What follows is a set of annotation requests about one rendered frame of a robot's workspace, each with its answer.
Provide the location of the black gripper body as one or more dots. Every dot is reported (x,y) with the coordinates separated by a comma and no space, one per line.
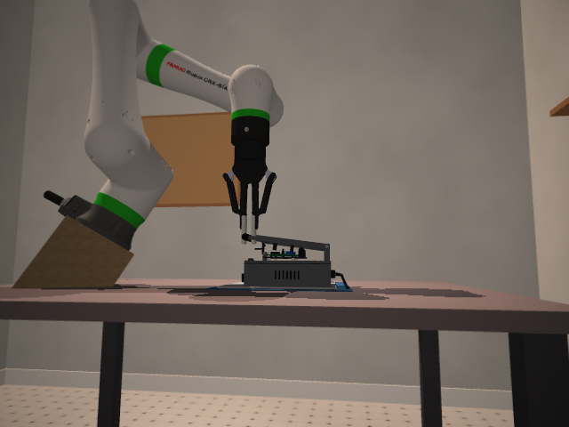
(249,155)

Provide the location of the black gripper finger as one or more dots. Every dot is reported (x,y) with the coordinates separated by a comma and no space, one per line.
(256,211)
(229,177)

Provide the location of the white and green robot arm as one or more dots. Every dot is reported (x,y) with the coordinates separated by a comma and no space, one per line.
(114,138)

